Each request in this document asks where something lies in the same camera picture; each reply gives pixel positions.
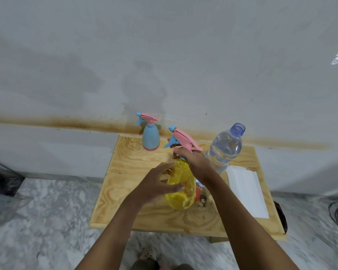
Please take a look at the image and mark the person's left hand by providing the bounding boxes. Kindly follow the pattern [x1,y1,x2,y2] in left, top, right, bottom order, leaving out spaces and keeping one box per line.
[124,162,185,209]

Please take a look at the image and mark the person's right hand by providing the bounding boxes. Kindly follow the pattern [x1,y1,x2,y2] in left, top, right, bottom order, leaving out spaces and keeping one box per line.
[172,147,223,187]

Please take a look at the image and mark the yellow spray bottle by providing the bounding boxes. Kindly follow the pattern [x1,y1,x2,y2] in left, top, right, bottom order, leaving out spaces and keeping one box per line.
[165,158,197,211]

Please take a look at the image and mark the pink spray head blue trigger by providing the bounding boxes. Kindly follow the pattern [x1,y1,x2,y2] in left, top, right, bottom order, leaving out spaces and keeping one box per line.
[163,126,203,161]

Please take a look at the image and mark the person's left forearm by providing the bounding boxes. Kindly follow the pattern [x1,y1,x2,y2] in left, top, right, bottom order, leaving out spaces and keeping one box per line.
[75,196,147,270]

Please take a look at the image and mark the person's right forearm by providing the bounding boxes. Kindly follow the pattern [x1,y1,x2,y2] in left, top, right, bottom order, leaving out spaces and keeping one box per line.
[204,177,300,270]

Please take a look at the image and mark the blue spray bottle pink head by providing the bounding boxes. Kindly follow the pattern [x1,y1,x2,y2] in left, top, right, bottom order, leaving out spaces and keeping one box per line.
[135,112,161,152]

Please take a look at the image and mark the clear plastic water bottle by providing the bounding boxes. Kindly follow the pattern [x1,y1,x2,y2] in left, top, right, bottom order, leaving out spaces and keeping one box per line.
[204,123,246,175]

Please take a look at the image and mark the beige sandal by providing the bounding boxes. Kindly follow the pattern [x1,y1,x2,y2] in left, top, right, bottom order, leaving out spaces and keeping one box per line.
[139,247,159,262]

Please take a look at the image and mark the white paper sheet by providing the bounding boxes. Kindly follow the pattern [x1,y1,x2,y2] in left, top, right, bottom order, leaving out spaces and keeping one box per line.
[225,165,270,220]

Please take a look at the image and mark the person's legs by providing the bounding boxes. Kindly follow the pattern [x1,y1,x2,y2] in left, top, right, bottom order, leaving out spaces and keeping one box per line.
[130,259,195,270]

